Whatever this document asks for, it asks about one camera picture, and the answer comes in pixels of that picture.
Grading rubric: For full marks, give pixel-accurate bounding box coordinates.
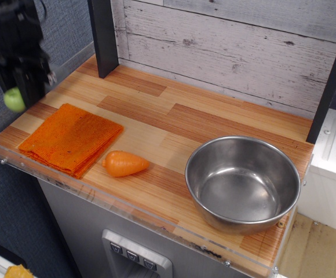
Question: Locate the clear acrylic table guard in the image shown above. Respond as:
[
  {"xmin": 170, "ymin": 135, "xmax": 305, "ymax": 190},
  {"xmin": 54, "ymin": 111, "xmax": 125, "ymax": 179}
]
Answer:
[{"xmin": 0, "ymin": 57, "xmax": 313, "ymax": 277}]

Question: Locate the white ribbed side counter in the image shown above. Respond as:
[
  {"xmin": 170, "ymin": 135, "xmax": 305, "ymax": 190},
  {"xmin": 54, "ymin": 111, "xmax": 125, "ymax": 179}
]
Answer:
[{"xmin": 297, "ymin": 109, "xmax": 336, "ymax": 229}]

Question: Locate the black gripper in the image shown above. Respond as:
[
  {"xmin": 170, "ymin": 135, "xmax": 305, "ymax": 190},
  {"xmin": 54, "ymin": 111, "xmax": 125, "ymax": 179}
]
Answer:
[{"xmin": 0, "ymin": 11, "xmax": 56, "ymax": 108}]

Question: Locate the grey toy fridge cabinet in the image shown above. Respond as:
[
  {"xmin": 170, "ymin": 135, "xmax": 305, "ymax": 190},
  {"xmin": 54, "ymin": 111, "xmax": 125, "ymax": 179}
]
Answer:
[{"xmin": 39, "ymin": 180, "xmax": 245, "ymax": 277}]

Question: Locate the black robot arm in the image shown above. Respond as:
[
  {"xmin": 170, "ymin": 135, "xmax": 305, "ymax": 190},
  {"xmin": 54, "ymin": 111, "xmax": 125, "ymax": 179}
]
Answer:
[{"xmin": 0, "ymin": 1, "xmax": 57, "ymax": 112}]

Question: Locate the stainless steel bowl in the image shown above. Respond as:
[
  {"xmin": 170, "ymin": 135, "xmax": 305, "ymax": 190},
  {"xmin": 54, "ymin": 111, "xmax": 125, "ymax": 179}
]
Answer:
[{"xmin": 185, "ymin": 136, "xmax": 301, "ymax": 235}]

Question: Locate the green handled grey toy spatula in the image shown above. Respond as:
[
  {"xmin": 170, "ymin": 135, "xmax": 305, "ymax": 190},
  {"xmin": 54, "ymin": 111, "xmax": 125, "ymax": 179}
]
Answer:
[{"xmin": 3, "ymin": 87, "xmax": 26, "ymax": 113}]

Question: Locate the black left upright post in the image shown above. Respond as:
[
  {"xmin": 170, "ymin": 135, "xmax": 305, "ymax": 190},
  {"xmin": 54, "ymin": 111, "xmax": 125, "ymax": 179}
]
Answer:
[{"xmin": 87, "ymin": 0, "xmax": 119, "ymax": 78}]

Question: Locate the black upright post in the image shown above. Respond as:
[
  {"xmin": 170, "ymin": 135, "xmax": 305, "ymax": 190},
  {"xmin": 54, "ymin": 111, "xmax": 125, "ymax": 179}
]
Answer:
[
  {"xmin": 87, "ymin": 0, "xmax": 119, "ymax": 78},
  {"xmin": 306, "ymin": 57, "xmax": 336, "ymax": 144}
]

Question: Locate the orange folded towel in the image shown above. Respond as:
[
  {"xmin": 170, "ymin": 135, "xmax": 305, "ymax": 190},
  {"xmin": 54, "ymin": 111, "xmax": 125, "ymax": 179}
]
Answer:
[{"xmin": 19, "ymin": 104, "xmax": 124, "ymax": 179}]

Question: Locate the orange plastic toy carrot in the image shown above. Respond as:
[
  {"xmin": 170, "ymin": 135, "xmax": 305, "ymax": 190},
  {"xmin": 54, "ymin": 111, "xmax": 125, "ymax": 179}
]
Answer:
[{"xmin": 102, "ymin": 151, "xmax": 150, "ymax": 177}]

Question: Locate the silver dispenser panel with buttons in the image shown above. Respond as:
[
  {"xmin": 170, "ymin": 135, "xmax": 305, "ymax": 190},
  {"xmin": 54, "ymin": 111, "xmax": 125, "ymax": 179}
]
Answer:
[{"xmin": 101, "ymin": 229, "xmax": 173, "ymax": 278}]

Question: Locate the black right upright post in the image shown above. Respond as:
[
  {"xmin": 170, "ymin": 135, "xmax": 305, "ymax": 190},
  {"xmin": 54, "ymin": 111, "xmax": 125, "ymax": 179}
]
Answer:
[{"xmin": 306, "ymin": 57, "xmax": 336, "ymax": 144}]

